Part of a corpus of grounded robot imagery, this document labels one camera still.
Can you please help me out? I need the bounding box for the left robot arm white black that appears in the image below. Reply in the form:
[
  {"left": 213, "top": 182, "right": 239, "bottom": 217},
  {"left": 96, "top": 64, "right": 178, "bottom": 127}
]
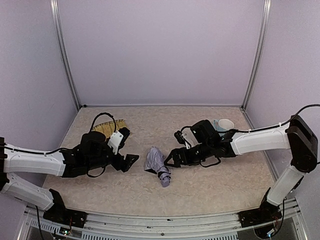
[{"left": 0, "top": 131, "right": 139, "bottom": 212}]

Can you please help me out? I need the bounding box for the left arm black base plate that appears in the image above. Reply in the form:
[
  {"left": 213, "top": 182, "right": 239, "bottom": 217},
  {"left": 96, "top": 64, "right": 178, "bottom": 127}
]
[{"left": 43, "top": 206, "right": 88, "bottom": 228}]

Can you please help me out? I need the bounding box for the light blue plastic jug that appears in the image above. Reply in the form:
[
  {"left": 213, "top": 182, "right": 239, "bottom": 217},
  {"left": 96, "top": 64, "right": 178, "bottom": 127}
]
[{"left": 212, "top": 118, "right": 235, "bottom": 134}]

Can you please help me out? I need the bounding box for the aluminium corner post right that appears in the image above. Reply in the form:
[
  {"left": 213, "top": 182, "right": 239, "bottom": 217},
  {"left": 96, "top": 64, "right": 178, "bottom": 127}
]
[{"left": 241, "top": 0, "right": 272, "bottom": 112}]

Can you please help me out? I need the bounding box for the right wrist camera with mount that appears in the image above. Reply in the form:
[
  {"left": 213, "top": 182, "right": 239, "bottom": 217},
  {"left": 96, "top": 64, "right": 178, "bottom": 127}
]
[{"left": 174, "top": 130, "right": 195, "bottom": 150}]

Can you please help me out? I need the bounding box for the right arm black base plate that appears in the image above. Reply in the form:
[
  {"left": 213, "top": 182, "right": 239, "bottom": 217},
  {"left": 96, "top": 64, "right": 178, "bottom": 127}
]
[{"left": 238, "top": 207, "right": 282, "bottom": 228}]

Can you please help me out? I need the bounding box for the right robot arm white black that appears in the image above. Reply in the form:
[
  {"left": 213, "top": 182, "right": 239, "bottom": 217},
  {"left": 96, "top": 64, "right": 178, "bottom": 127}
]
[{"left": 164, "top": 114, "right": 318, "bottom": 211}]

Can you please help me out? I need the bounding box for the aluminium corner post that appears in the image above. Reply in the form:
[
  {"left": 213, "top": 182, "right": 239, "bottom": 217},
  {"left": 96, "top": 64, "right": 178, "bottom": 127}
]
[
  {"left": 241, "top": 0, "right": 272, "bottom": 112},
  {"left": 50, "top": 0, "right": 82, "bottom": 111}
]

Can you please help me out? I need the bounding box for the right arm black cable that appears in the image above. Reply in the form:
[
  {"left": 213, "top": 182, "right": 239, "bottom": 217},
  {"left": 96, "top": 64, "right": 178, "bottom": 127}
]
[{"left": 234, "top": 104, "right": 320, "bottom": 133}]

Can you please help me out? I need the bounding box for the aluminium front rail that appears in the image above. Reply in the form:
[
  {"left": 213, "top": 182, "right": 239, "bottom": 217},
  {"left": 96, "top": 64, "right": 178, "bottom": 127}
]
[{"left": 16, "top": 194, "right": 307, "bottom": 240}]

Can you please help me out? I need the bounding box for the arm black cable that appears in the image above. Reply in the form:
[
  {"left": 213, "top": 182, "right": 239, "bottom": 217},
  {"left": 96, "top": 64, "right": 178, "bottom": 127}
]
[
  {"left": 89, "top": 112, "right": 118, "bottom": 135},
  {"left": 234, "top": 104, "right": 320, "bottom": 133}
]

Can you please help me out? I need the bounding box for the lilac umbrella with black lining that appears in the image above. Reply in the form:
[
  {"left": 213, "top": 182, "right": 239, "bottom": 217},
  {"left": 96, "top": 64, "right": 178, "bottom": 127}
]
[{"left": 144, "top": 146, "right": 171, "bottom": 188}]

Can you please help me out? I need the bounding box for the woven bamboo tray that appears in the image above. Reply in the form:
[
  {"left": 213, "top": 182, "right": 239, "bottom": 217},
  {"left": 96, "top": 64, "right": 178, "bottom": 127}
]
[{"left": 92, "top": 119, "right": 127, "bottom": 138}]

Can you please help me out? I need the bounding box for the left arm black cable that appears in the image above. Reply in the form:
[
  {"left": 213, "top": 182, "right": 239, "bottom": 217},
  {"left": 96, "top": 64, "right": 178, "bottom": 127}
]
[{"left": 89, "top": 112, "right": 118, "bottom": 135}]

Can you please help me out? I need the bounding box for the aluminium corner post left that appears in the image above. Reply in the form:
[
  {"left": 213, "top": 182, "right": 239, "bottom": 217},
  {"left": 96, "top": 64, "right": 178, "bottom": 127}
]
[{"left": 50, "top": 0, "right": 82, "bottom": 111}]

